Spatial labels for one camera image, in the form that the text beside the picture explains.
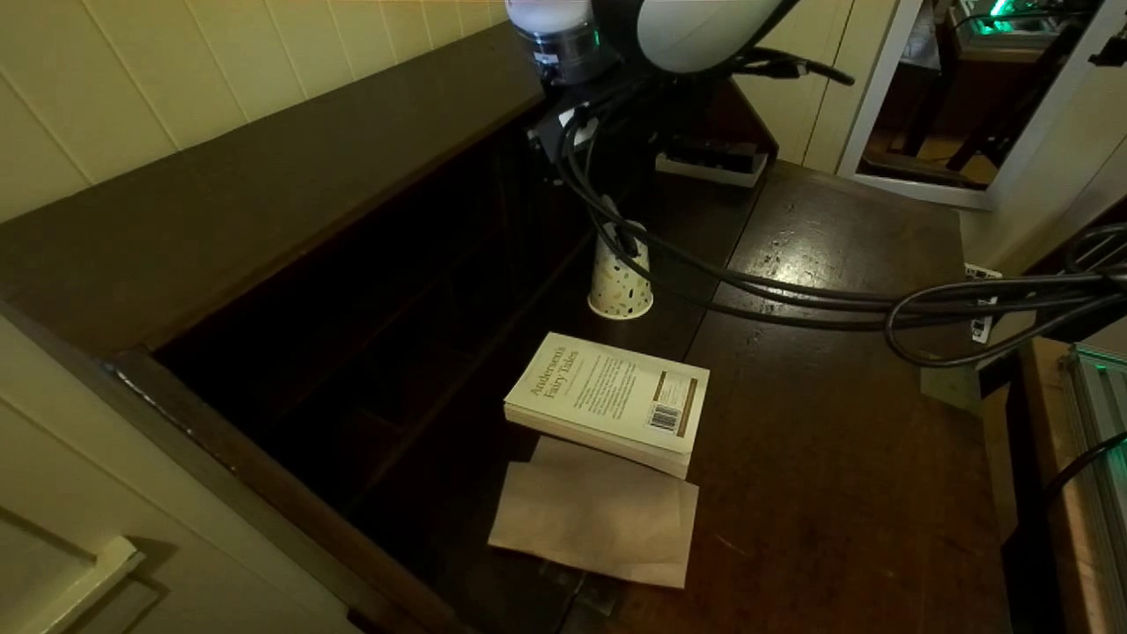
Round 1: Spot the small paper note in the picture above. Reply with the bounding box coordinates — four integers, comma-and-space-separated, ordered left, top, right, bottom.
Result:
914, 348, 987, 417

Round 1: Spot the black box with white edge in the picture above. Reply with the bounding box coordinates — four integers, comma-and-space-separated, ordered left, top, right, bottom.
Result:
652, 134, 775, 195

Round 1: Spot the dark pen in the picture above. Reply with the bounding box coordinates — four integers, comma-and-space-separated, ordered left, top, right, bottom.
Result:
597, 210, 652, 275

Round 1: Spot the light wooden robot table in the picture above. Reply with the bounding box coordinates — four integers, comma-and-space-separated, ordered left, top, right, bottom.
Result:
1010, 331, 1127, 634

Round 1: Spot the white perforated panel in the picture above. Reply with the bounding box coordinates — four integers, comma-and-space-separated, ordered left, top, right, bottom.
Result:
958, 257, 1007, 348

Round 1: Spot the white framed doorway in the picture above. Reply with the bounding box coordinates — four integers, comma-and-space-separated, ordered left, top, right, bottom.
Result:
833, 0, 1127, 216

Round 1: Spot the brown paper envelope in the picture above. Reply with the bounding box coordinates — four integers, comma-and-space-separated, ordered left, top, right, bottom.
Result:
481, 433, 701, 592

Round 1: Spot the dark wooden secretary desk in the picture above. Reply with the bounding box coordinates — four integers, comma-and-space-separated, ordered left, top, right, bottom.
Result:
0, 17, 1013, 634

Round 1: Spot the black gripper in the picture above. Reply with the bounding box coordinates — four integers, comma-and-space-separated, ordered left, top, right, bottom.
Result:
521, 71, 661, 170

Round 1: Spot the white paperback book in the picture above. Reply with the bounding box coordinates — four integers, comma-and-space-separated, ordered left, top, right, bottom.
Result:
499, 326, 713, 483

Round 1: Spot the white paper cup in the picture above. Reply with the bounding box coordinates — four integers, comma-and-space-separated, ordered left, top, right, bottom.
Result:
583, 227, 658, 324

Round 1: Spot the green lit robot mounting platform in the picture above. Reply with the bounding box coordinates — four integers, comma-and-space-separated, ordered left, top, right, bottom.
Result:
1061, 338, 1127, 634

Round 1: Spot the black cable on platform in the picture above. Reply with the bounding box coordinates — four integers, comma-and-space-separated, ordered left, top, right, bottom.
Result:
1040, 426, 1127, 499

